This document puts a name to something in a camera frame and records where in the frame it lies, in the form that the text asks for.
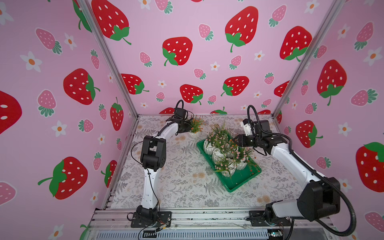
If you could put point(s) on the tall orange flower pot back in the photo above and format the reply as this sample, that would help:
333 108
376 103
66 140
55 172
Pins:
196 128

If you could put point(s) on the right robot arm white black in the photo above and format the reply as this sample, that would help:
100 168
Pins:
317 200

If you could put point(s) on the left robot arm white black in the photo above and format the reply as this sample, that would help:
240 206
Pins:
153 158

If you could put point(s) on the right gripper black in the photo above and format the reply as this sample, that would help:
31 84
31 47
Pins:
241 140

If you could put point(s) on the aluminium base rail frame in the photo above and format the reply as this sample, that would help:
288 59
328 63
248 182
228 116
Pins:
201 224

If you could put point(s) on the green plastic storage tray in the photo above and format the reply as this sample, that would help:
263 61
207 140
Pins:
236 179

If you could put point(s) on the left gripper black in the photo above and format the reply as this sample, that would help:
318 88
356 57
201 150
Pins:
188 127

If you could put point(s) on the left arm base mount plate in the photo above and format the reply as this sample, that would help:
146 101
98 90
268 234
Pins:
153 220

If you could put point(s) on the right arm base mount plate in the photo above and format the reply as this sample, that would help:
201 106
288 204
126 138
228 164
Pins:
263 219

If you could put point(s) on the orange flower potted plant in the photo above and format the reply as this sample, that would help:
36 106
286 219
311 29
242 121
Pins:
232 150

